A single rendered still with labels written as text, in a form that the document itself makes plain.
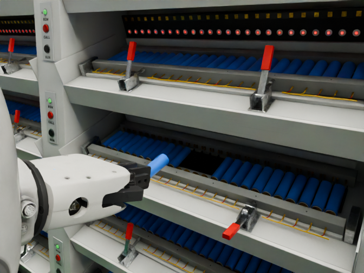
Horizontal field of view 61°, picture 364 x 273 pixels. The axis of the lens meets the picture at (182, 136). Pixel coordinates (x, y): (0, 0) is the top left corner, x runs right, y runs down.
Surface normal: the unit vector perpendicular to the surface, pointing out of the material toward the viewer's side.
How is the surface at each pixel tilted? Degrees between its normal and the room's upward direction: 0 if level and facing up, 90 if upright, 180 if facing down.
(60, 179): 8
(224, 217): 22
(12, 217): 90
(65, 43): 90
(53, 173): 6
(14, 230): 90
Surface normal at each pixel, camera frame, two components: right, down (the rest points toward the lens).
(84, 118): 0.82, 0.18
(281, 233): -0.17, -0.83
